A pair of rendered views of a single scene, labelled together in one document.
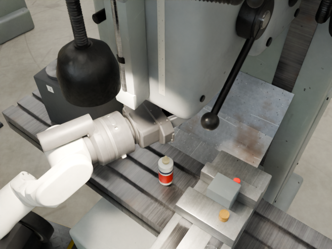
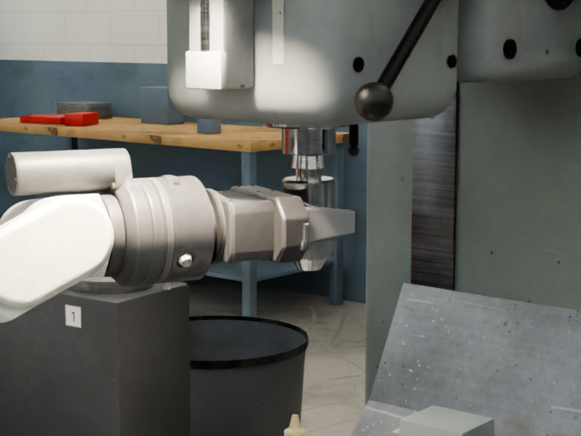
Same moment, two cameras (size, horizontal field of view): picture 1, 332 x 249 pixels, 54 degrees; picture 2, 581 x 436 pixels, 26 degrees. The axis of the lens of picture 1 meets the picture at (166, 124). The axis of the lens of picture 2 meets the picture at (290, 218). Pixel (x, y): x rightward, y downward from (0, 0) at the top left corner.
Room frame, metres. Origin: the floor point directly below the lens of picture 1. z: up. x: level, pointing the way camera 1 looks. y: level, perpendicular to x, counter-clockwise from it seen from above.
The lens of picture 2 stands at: (-0.62, -0.07, 1.39)
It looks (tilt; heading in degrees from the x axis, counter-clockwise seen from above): 8 degrees down; 4
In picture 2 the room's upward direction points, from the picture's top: straight up
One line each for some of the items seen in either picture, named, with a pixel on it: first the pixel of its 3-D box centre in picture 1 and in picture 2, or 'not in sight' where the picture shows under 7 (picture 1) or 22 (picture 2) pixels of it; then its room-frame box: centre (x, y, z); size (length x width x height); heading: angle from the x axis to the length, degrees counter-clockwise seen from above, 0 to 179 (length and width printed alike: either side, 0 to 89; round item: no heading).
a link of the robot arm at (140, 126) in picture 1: (133, 128); (213, 228); (0.43, 0.07, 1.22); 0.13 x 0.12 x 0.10; 31
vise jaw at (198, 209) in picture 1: (209, 215); not in sight; (0.34, -0.10, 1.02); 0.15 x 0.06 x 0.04; 55
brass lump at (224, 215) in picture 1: (224, 215); not in sight; (0.33, -0.13, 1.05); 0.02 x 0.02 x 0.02
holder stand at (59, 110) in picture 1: (82, 99); (79, 357); (0.72, 0.25, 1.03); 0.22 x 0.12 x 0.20; 60
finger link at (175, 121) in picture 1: (179, 120); (324, 224); (0.45, -0.03, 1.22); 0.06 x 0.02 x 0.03; 121
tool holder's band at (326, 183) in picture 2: not in sight; (309, 183); (0.48, -0.01, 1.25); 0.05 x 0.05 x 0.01
